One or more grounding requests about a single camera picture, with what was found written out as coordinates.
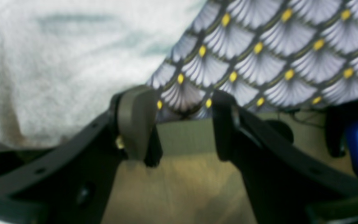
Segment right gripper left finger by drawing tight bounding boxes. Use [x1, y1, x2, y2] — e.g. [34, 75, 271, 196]
[0, 86, 163, 224]

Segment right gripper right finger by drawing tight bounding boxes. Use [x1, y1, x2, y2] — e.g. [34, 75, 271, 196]
[212, 90, 358, 224]

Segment light grey T-shirt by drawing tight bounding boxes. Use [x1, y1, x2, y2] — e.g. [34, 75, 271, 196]
[0, 0, 205, 151]

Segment fan-patterned grey tablecloth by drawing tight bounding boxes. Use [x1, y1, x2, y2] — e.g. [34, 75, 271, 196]
[147, 0, 358, 121]

